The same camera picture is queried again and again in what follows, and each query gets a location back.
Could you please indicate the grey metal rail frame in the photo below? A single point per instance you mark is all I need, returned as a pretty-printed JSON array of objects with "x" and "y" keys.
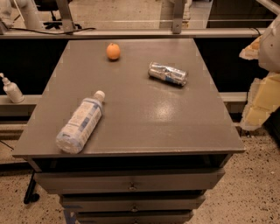
[{"x": 128, "y": 19}]

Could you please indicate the black caster leg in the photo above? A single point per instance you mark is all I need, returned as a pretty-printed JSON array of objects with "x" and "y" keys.
[{"x": 30, "y": 195}]

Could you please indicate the bottom grey drawer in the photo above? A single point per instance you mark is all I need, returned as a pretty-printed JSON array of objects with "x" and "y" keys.
[{"x": 144, "y": 217}]

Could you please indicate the middle grey drawer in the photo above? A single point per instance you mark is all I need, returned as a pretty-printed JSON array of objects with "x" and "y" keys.
[{"x": 132, "y": 203}]

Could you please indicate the grey drawer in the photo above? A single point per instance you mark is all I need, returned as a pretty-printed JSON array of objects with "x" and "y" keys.
[
  {"x": 129, "y": 181},
  {"x": 132, "y": 203},
  {"x": 144, "y": 217}
]

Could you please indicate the silver blue redbull can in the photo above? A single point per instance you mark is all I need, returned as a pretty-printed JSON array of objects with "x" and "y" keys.
[{"x": 167, "y": 73}]

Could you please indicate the black office chair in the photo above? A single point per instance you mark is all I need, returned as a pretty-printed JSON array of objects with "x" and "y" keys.
[{"x": 61, "y": 16}]

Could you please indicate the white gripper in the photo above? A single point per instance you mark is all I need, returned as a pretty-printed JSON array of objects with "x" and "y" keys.
[{"x": 270, "y": 48}]

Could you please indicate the white pump dispenser bottle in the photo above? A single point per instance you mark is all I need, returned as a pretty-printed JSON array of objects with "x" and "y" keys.
[{"x": 12, "y": 90}]

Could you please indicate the orange fruit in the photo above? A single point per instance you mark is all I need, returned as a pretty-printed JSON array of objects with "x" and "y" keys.
[{"x": 113, "y": 51}]

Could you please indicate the top grey drawer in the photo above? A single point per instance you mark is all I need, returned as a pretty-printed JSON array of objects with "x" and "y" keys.
[{"x": 129, "y": 181}]

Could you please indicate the grey drawer cabinet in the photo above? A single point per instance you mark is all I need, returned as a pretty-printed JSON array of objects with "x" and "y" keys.
[{"x": 147, "y": 123}]

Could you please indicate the clear plastic water bottle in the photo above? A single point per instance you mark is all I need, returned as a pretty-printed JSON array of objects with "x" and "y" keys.
[{"x": 75, "y": 134}]

